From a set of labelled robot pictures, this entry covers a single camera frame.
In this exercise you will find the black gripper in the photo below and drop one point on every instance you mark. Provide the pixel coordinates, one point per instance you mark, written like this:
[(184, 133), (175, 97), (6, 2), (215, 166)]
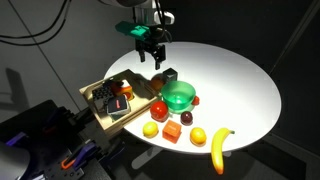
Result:
[(154, 37)]

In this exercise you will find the gray cube block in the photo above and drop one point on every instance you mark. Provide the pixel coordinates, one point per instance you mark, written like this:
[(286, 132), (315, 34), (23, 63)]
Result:
[(170, 74)]

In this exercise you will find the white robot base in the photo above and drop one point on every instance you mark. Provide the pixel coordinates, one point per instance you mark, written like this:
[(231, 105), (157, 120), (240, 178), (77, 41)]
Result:
[(13, 161)]

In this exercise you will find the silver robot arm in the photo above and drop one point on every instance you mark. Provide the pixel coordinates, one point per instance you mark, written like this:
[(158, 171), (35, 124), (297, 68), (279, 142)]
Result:
[(145, 11)]

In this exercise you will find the wooden tray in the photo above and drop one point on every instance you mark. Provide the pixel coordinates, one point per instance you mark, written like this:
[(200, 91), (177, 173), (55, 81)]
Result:
[(144, 94)]

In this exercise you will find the orange block with eye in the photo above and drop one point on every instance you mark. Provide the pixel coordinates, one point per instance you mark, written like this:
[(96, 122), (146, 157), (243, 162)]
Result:
[(125, 90)]

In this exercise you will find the black block with red mark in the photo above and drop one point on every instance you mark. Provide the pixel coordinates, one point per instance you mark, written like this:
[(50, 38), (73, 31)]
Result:
[(117, 104)]

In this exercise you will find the black-white patterned block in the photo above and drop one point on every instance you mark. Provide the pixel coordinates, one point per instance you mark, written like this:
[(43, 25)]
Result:
[(101, 94)]

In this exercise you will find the orange cube block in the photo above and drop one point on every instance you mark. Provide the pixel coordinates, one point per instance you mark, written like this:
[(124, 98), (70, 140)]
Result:
[(171, 131)]

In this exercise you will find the orange fruit toy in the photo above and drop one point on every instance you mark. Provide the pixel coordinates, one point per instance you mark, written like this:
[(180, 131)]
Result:
[(157, 83)]

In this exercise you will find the green translucent bowl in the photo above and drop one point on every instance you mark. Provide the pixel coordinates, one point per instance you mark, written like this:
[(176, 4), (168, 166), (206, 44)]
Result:
[(178, 95)]

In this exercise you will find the red apple toy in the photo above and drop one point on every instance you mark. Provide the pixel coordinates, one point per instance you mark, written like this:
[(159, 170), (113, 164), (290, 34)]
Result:
[(159, 110)]

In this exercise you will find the small red fruit toy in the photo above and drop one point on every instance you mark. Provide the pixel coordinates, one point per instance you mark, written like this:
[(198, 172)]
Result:
[(196, 100)]

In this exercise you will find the dark purple plum toy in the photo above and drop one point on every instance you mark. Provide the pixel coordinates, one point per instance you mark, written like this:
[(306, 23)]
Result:
[(186, 118)]

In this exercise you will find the yellow lemon toy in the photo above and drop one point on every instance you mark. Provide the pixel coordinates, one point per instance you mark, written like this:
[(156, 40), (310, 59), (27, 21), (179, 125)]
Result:
[(150, 129)]

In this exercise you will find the yellow-orange round fruit toy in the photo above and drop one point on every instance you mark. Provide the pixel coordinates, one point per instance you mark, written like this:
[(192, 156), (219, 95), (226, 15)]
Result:
[(198, 136)]

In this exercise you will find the gray table foot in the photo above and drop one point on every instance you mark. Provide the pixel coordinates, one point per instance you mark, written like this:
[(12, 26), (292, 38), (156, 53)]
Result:
[(145, 158)]

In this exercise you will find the yellow banana toy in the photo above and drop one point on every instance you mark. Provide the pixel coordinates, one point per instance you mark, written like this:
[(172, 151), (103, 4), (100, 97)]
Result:
[(218, 146)]

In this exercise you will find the purple orange spring clamp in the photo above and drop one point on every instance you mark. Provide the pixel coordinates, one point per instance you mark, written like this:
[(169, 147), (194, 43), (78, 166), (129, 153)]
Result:
[(80, 156), (53, 119)]

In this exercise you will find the black perforated mounting bench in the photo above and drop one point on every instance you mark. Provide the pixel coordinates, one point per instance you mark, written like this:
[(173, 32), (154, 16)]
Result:
[(43, 150)]

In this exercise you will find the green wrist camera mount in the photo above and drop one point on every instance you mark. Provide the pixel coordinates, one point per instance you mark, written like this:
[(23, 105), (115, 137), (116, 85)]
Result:
[(133, 30)]

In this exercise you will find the aluminium bracket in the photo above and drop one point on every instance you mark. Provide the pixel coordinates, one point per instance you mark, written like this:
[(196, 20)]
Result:
[(16, 138)]

